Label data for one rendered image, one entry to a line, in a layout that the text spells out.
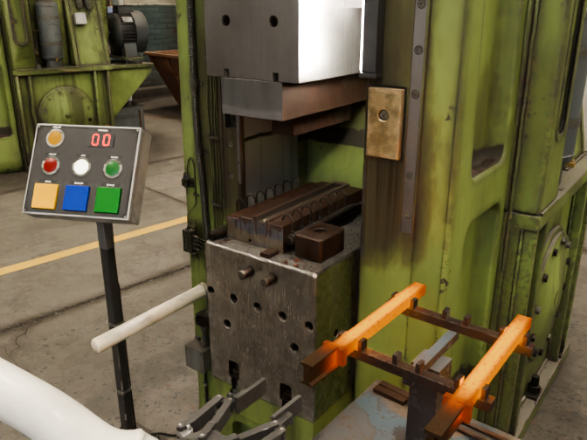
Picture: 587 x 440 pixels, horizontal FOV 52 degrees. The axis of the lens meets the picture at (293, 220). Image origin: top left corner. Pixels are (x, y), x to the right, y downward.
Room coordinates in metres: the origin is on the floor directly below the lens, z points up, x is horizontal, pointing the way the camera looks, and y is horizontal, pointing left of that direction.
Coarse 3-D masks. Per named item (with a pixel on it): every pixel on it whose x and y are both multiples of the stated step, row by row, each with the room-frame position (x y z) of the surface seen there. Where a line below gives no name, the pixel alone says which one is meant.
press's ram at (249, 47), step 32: (224, 0) 1.59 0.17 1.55; (256, 0) 1.53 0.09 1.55; (288, 0) 1.47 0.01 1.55; (320, 0) 1.52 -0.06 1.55; (352, 0) 1.59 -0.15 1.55; (224, 32) 1.59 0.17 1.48; (256, 32) 1.53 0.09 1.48; (288, 32) 1.47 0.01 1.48; (320, 32) 1.52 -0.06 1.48; (352, 32) 1.65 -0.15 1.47; (224, 64) 1.59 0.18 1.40; (256, 64) 1.53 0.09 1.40; (288, 64) 1.47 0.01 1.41; (320, 64) 1.53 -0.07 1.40; (352, 64) 1.65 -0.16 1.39
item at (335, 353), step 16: (416, 288) 1.20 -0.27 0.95; (384, 304) 1.13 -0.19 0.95; (400, 304) 1.13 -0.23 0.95; (368, 320) 1.06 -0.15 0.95; (384, 320) 1.08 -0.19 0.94; (352, 336) 1.00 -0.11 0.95; (368, 336) 1.03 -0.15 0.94; (320, 352) 0.93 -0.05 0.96; (336, 352) 0.95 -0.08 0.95; (304, 368) 0.89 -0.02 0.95; (320, 368) 0.91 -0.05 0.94
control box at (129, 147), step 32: (64, 128) 1.80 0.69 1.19; (96, 128) 1.78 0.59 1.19; (128, 128) 1.76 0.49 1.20; (32, 160) 1.76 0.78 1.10; (64, 160) 1.74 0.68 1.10; (96, 160) 1.73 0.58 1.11; (128, 160) 1.71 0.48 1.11; (32, 192) 1.71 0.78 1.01; (64, 192) 1.69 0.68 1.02; (128, 192) 1.66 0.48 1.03
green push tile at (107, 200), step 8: (96, 192) 1.67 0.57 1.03; (104, 192) 1.66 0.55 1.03; (112, 192) 1.66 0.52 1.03; (120, 192) 1.66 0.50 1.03; (96, 200) 1.66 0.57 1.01; (104, 200) 1.65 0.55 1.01; (112, 200) 1.65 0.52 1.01; (120, 200) 1.65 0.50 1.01; (96, 208) 1.64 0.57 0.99; (104, 208) 1.64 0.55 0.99; (112, 208) 1.64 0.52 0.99
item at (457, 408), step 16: (528, 320) 1.06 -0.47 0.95; (512, 336) 1.00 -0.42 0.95; (496, 352) 0.95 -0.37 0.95; (512, 352) 0.98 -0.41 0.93; (480, 368) 0.89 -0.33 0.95; (496, 368) 0.91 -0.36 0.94; (464, 384) 0.85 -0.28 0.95; (480, 384) 0.85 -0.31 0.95; (448, 400) 0.80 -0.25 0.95; (464, 400) 0.80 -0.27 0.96; (448, 416) 0.76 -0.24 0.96; (464, 416) 0.79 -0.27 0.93; (432, 432) 0.72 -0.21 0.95; (448, 432) 0.75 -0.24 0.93
